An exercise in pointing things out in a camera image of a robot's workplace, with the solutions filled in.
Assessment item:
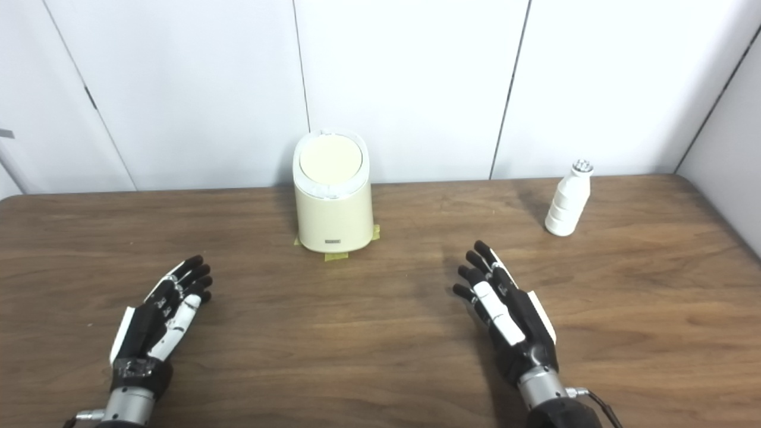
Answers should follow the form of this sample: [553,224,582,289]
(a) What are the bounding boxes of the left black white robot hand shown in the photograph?
[109,254,213,396]

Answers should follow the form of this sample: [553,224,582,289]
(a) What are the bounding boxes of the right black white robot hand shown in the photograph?
[453,240,559,390]

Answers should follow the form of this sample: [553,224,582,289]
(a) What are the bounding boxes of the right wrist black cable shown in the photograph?
[565,386,622,428]

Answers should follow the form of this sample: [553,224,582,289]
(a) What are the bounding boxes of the small white plastic bottle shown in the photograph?
[545,159,593,237]

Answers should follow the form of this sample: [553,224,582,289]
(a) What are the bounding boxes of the cream-colored bin body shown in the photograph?
[293,129,374,252]

